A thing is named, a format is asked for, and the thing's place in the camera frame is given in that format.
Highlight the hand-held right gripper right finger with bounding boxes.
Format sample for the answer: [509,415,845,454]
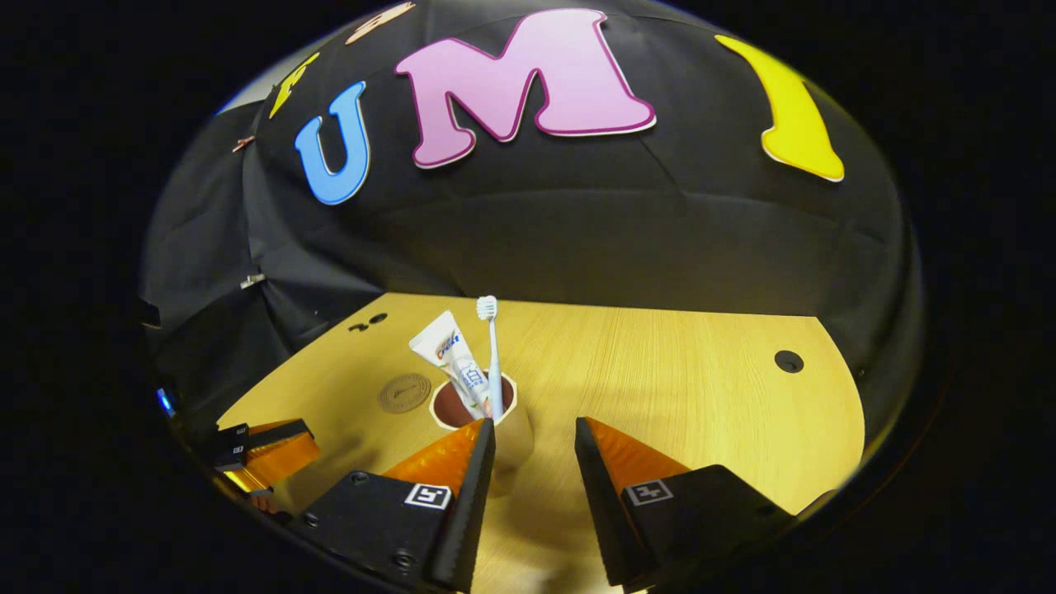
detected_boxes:
[575,417,797,592]

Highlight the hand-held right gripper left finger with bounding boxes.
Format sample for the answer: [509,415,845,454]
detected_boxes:
[289,417,497,593]

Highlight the beige cup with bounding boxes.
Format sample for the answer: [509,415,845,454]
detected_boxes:
[429,371,535,497]

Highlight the round brown coaster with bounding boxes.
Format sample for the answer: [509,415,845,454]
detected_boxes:
[378,373,432,414]

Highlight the white toothbrush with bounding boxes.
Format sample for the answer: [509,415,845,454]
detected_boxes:
[476,295,506,420]

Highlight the white toothpaste tube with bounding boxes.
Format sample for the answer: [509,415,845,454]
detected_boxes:
[409,311,493,417]

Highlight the wooden desktop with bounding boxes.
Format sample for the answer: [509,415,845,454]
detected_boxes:
[216,291,865,594]

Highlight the black backdrop cloth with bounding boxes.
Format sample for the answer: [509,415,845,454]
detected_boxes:
[140,0,925,450]

